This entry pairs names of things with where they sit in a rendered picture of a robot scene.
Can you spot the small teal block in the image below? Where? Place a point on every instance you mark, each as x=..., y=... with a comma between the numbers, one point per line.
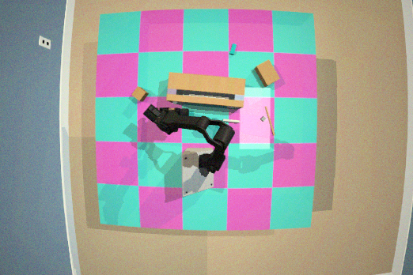
x=233, y=49

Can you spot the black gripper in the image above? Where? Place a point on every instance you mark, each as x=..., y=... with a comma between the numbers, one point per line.
x=182, y=111

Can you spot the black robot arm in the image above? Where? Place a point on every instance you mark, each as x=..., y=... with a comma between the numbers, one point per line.
x=169, y=122

